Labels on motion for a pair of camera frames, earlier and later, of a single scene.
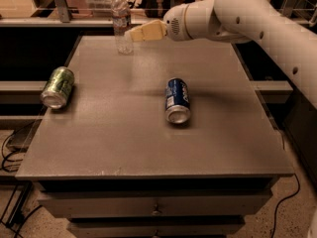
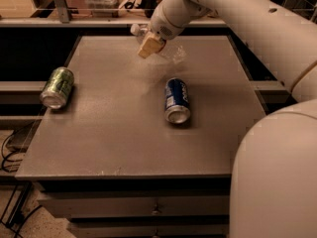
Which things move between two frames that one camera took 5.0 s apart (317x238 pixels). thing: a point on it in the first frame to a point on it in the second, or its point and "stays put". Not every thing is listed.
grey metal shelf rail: (59, 14) stays put
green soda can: (57, 88) stays put
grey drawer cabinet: (113, 166) stays put
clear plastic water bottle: (121, 19) to (169, 51)
